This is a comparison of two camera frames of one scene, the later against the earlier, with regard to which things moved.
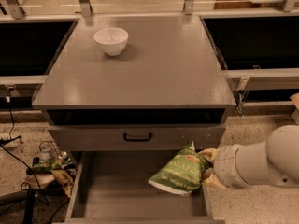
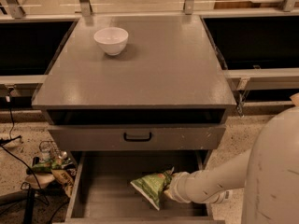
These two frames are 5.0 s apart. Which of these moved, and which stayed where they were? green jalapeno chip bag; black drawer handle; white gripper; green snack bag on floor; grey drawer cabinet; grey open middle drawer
Moved: green jalapeno chip bag; white gripper
Stayed: black drawer handle; green snack bag on floor; grey drawer cabinet; grey open middle drawer
